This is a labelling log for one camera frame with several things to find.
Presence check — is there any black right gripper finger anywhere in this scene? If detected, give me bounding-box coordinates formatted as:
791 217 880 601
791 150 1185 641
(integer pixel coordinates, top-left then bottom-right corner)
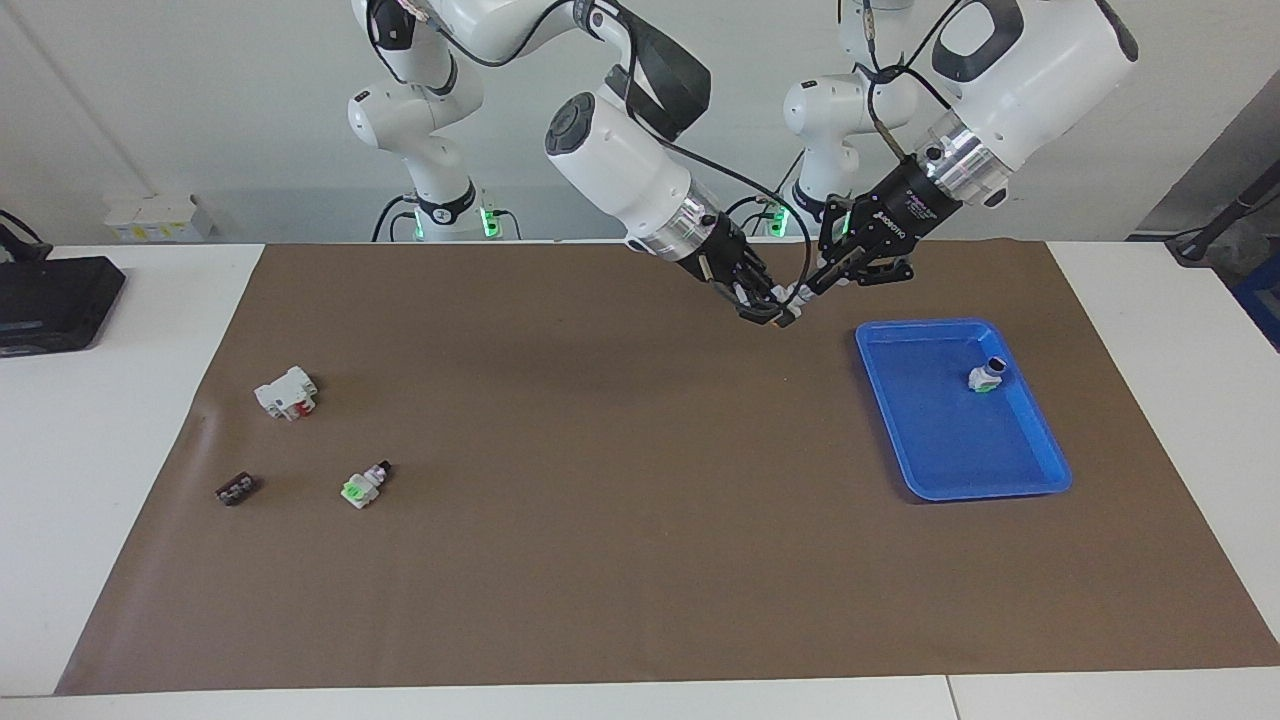
724 289 788 330
745 261 802 314

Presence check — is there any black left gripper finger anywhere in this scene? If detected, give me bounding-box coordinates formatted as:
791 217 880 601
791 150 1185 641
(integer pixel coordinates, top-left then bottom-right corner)
800 200 854 294
815 254 917 297

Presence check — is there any blue plastic tray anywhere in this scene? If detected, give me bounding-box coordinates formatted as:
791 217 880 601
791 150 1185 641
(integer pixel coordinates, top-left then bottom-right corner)
855 318 1074 502

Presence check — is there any brown table mat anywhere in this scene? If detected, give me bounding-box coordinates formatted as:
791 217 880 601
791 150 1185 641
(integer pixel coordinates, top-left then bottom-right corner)
55 240 1280 696

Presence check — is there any black stand pole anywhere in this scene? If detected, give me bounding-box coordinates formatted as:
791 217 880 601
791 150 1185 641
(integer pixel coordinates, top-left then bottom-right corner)
1165 160 1280 266

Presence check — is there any blue crate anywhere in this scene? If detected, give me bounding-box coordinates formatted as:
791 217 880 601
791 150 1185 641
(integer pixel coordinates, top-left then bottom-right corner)
1232 275 1280 351

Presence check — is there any white green push button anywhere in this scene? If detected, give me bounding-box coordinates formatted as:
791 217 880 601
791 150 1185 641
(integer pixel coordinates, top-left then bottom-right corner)
341 460 393 510

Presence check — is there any white circuit breaker red lever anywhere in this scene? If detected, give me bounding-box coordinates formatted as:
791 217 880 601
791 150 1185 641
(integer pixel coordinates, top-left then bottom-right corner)
254 366 319 422

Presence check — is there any white box with yellow label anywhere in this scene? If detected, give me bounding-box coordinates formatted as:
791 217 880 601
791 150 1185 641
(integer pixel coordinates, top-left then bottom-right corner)
103 193 214 244

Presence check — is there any black box device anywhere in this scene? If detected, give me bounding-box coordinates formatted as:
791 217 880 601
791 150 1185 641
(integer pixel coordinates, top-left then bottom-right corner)
0 256 127 358

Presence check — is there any black left base cable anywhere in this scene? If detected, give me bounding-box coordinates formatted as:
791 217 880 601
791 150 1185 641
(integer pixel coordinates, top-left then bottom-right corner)
712 150 807 239

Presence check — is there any black base cable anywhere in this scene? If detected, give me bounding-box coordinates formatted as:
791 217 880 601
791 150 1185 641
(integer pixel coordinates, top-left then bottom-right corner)
712 150 807 239
372 195 416 243

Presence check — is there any black right base cable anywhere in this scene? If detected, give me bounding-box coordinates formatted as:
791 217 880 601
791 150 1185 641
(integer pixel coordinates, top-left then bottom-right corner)
372 195 416 243

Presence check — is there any black device cable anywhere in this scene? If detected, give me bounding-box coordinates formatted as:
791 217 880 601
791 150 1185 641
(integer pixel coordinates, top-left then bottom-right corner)
0 210 51 263

